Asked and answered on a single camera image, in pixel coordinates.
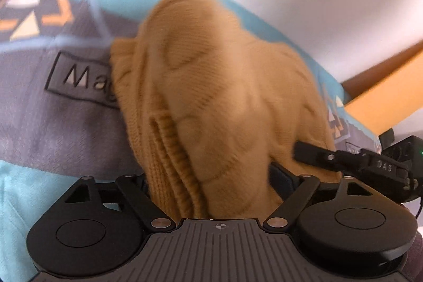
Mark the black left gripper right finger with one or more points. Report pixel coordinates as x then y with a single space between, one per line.
296 193

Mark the mustard cable-knit sweater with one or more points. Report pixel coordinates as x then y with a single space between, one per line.
208 106

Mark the blue grey patterned bedsheet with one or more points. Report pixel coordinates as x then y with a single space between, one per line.
59 116

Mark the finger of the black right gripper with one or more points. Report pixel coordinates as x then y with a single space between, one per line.
334 161

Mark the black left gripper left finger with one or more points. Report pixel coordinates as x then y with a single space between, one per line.
134 189

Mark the orange wooden headboard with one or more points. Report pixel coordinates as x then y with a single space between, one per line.
391 100

